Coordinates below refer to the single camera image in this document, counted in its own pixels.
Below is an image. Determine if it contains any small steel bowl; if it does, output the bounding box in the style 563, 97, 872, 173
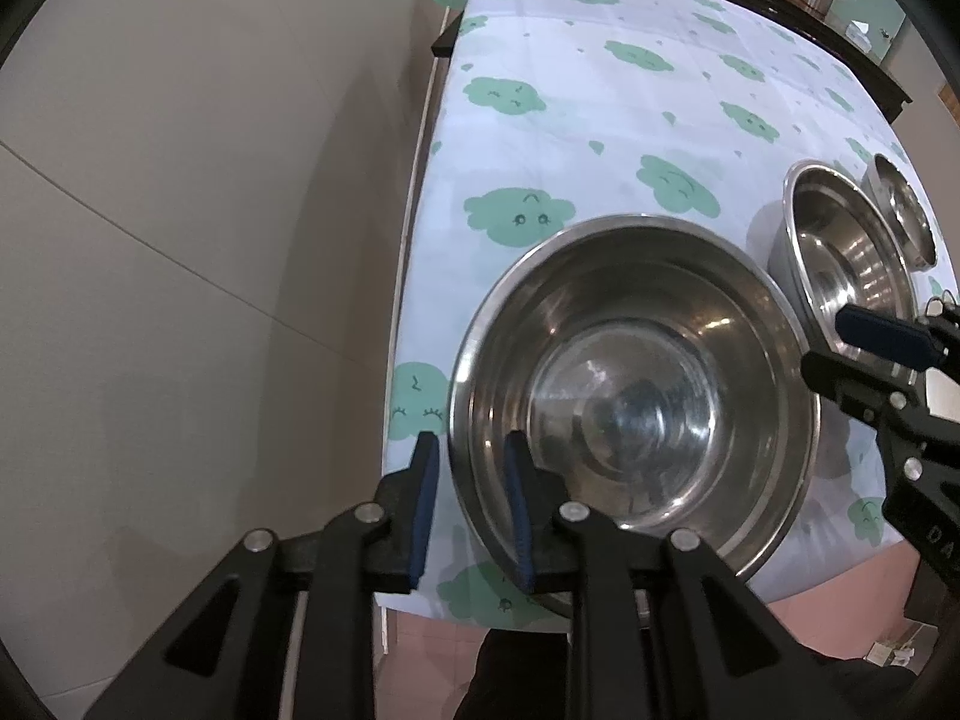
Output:
861, 153, 937, 271

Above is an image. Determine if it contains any cloud pattern tablecloth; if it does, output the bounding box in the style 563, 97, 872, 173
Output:
374, 0, 959, 629

